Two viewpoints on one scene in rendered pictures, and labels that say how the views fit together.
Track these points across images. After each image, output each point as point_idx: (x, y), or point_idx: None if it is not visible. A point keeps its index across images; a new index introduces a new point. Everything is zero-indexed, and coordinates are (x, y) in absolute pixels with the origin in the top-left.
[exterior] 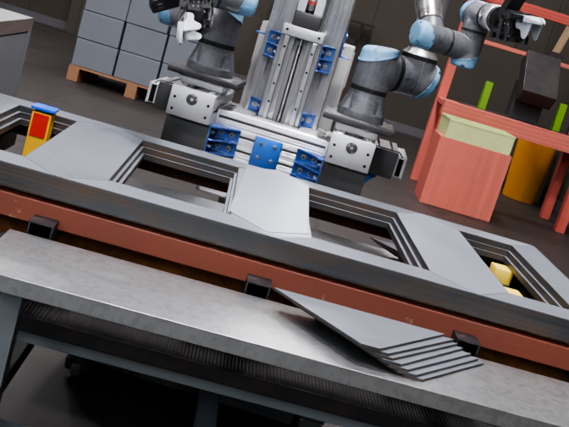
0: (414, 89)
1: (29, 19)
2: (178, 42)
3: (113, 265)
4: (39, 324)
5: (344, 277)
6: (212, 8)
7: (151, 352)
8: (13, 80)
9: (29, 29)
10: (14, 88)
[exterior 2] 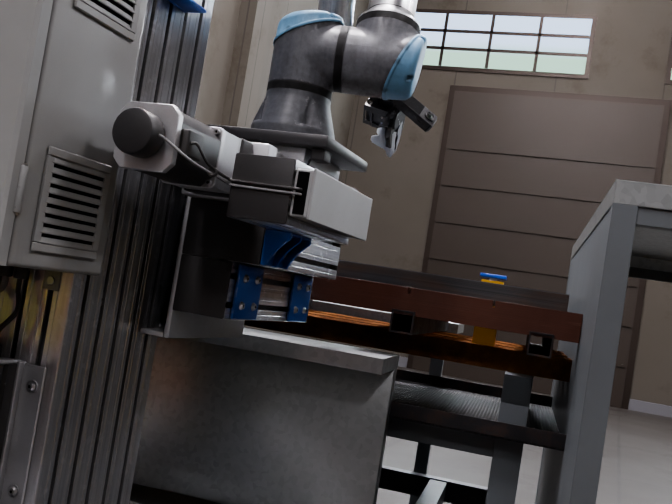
0: None
1: (612, 186)
2: (391, 155)
3: None
4: (418, 376)
5: None
6: (369, 102)
7: None
8: (596, 295)
9: (611, 202)
10: (595, 311)
